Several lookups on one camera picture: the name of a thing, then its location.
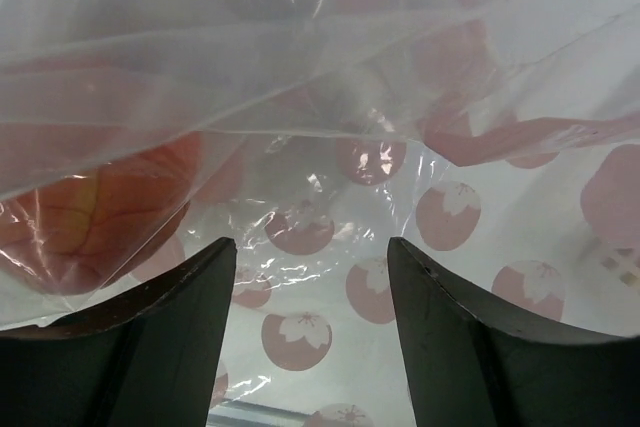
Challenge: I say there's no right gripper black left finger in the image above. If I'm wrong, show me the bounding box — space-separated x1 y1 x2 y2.
1 238 236 426

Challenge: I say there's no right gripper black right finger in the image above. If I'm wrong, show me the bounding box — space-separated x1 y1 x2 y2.
387 237 639 427

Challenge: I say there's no clear zip top bag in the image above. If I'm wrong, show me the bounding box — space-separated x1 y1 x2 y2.
0 0 640 427

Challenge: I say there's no pink fake peach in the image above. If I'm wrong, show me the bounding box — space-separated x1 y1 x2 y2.
1 133 203 296

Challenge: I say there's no white plastic basket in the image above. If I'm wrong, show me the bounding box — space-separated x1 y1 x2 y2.
583 227 639 294

